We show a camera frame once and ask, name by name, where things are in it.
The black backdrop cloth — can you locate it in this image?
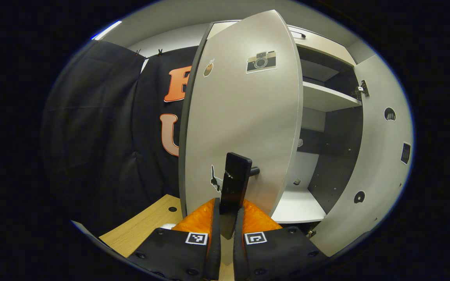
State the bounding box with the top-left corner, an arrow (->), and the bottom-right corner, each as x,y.
41,39 -> 200,237

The beige cabinet door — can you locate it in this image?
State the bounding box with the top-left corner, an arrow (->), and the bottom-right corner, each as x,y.
311,55 -> 413,257
178,10 -> 304,219

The grey double-door shoe cabinet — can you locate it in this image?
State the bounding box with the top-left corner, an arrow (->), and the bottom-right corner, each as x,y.
205,20 -> 366,235

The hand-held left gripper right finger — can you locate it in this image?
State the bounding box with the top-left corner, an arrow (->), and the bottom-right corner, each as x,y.
233,199 -> 327,281

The black door hinge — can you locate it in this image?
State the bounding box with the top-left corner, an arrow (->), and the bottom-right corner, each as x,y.
353,80 -> 370,100

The black door handle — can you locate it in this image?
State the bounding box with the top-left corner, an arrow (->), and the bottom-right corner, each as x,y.
219,152 -> 261,215

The row of black cloth clips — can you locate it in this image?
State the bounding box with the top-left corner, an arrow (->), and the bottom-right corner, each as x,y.
134,48 -> 164,57

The beige cabinet drawer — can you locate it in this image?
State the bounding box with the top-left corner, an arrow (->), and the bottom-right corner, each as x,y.
287,25 -> 356,67

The white cabinet shelf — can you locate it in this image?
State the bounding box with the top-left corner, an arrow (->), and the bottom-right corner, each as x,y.
302,81 -> 362,112

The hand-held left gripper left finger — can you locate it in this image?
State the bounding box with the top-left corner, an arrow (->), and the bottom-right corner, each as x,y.
127,198 -> 221,281

